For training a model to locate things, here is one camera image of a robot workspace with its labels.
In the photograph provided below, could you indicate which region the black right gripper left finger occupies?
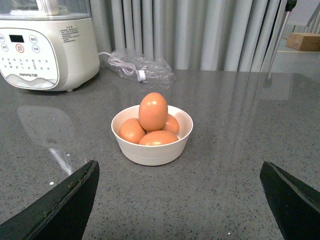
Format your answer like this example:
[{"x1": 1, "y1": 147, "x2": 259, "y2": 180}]
[{"x1": 0, "y1": 160, "x2": 100, "y2": 240}]

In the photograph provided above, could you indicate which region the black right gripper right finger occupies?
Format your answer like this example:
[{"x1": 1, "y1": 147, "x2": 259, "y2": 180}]
[{"x1": 259, "y1": 161, "x2": 320, "y2": 240}]

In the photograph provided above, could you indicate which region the brown egg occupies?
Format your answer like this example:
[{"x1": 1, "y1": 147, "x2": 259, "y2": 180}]
[
  {"x1": 138, "y1": 130, "x2": 179, "y2": 146},
  {"x1": 118, "y1": 118, "x2": 147, "y2": 144},
  {"x1": 161, "y1": 114, "x2": 180, "y2": 135},
  {"x1": 138, "y1": 92, "x2": 168, "y2": 132}
]

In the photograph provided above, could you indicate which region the brown egg front in bowl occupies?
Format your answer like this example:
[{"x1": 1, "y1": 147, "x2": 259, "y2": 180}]
[{"x1": 138, "y1": 130, "x2": 179, "y2": 146}]

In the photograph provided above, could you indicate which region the brown egg back in bowl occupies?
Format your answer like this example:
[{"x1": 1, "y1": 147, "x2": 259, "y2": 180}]
[{"x1": 161, "y1": 114, "x2": 180, "y2": 135}]

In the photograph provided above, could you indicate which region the cardboard box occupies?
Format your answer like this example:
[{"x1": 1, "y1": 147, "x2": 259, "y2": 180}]
[{"x1": 286, "y1": 32, "x2": 320, "y2": 52}]

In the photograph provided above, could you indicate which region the white round bowl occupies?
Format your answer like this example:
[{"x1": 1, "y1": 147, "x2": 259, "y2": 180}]
[{"x1": 111, "y1": 105, "x2": 194, "y2": 166}]

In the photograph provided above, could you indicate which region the clear plastic bag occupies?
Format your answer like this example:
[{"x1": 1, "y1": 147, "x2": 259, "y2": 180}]
[{"x1": 98, "y1": 49, "x2": 176, "y2": 85}]

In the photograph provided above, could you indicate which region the white soy milk maker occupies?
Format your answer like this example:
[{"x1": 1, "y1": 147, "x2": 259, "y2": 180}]
[{"x1": 0, "y1": 0, "x2": 100, "y2": 91}]

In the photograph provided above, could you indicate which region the metal tripod stand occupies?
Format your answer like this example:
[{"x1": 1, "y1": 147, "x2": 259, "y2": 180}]
[{"x1": 267, "y1": 0, "x2": 320, "y2": 80}]

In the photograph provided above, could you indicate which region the white power cable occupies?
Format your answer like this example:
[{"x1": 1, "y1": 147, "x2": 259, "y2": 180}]
[{"x1": 97, "y1": 51, "x2": 149, "y2": 83}]

